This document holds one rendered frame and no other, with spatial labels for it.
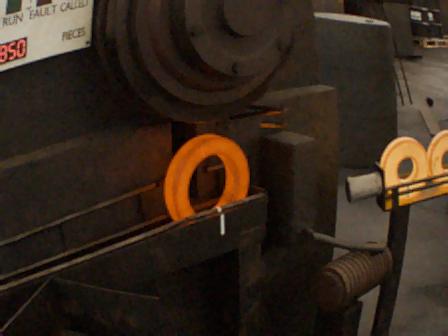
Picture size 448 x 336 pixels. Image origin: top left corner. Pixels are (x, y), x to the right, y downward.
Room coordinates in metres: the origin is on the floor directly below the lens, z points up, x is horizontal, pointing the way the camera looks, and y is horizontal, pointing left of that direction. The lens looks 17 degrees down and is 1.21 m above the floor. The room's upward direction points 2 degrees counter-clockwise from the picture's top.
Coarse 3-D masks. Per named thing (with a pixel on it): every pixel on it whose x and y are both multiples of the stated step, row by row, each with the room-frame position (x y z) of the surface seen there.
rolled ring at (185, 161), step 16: (192, 144) 1.41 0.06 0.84; (208, 144) 1.42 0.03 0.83; (224, 144) 1.44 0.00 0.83; (176, 160) 1.39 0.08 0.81; (192, 160) 1.39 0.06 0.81; (224, 160) 1.47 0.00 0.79; (240, 160) 1.47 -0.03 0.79; (176, 176) 1.37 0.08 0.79; (240, 176) 1.47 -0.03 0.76; (176, 192) 1.36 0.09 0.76; (224, 192) 1.48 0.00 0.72; (240, 192) 1.47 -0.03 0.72; (176, 208) 1.36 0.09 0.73
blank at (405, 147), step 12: (396, 144) 1.63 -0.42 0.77; (408, 144) 1.63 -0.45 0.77; (420, 144) 1.64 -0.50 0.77; (384, 156) 1.64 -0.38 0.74; (396, 156) 1.63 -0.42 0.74; (408, 156) 1.63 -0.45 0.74; (420, 156) 1.64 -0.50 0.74; (384, 168) 1.62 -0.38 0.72; (396, 168) 1.63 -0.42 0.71; (420, 168) 1.64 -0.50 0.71; (396, 180) 1.63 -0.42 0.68; (408, 180) 1.64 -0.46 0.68
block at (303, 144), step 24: (264, 144) 1.60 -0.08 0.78; (288, 144) 1.55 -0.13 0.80; (312, 144) 1.57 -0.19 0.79; (264, 168) 1.60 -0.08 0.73; (288, 168) 1.55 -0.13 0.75; (312, 168) 1.57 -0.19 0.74; (288, 192) 1.55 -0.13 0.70; (312, 192) 1.57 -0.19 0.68; (288, 216) 1.55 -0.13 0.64; (312, 216) 1.58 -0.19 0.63; (264, 240) 1.60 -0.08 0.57; (288, 240) 1.54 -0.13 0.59
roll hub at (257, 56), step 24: (192, 0) 1.26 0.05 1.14; (216, 0) 1.31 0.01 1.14; (240, 0) 1.33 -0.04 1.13; (264, 0) 1.37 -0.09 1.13; (288, 0) 1.43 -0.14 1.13; (192, 24) 1.26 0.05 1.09; (216, 24) 1.31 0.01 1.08; (240, 24) 1.33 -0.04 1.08; (264, 24) 1.37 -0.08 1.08; (288, 24) 1.42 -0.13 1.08; (192, 48) 1.27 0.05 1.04; (216, 48) 1.30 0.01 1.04; (240, 48) 1.35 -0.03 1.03; (264, 48) 1.38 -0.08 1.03; (216, 72) 1.31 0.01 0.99
